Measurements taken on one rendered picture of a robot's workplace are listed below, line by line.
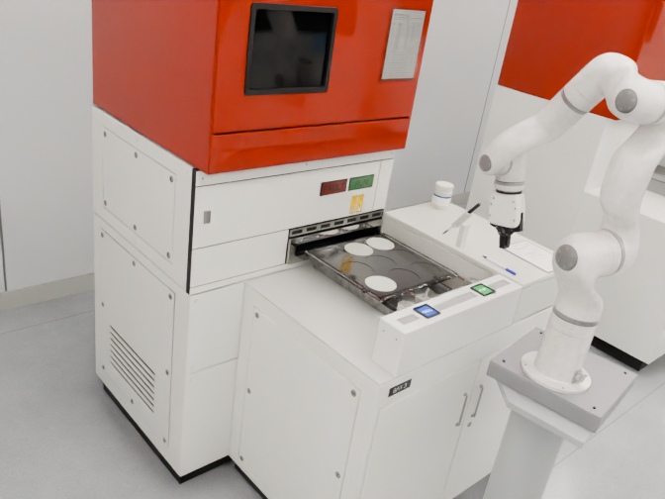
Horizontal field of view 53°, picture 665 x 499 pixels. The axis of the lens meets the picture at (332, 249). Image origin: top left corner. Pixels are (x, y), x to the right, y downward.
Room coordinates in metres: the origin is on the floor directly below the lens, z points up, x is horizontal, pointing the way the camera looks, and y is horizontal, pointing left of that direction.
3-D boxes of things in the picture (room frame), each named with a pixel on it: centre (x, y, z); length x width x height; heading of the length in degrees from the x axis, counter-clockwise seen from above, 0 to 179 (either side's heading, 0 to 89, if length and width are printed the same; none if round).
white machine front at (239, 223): (2.03, 0.13, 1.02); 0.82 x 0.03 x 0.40; 135
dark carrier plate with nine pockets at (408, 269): (2.01, -0.17, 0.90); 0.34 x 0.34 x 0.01; 45
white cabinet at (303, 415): (1.99, -0.30, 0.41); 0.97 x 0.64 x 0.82; 135
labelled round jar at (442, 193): (2.45, -0.39, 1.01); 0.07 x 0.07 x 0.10
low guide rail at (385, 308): (1.88, -0.13, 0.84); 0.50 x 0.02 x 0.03; 45
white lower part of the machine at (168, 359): (2.27, 0.37, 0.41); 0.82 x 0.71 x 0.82; 135
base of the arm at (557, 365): (1.55, -0.66, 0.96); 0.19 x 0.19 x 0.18
